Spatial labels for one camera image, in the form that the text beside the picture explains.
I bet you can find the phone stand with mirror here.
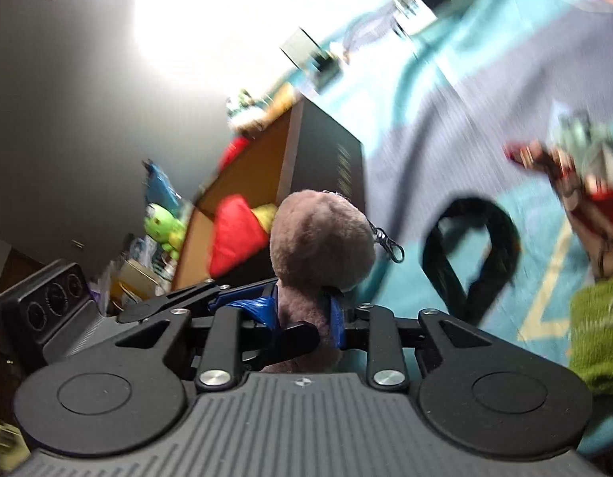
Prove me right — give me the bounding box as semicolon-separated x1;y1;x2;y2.
280;28;341;93

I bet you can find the blue grey bed sheet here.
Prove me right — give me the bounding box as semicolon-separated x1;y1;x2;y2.
291;0;613;364

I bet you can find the red soft cloth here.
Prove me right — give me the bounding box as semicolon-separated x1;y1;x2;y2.
208;136;273;279

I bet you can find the small panda figurine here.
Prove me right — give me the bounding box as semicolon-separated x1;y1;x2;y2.
226;89;267;134

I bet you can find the blue bottle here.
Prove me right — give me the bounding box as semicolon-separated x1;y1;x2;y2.
142;159;181;217

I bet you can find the yellow soft toy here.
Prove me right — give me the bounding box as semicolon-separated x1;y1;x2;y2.
251;204;277;234

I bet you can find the red patterned scarf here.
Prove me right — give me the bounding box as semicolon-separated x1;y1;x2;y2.
504;112;613;280

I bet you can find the green frog plush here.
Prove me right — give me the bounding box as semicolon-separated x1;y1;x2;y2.
144;204;187;261

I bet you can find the mauve plush toy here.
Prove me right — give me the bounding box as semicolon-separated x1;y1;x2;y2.
264;190;376;374

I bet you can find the black fabric headband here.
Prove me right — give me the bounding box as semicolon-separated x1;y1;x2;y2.
422;196;520;326

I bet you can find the brown cardboard box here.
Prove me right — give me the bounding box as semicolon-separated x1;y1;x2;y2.
171;97;366;290

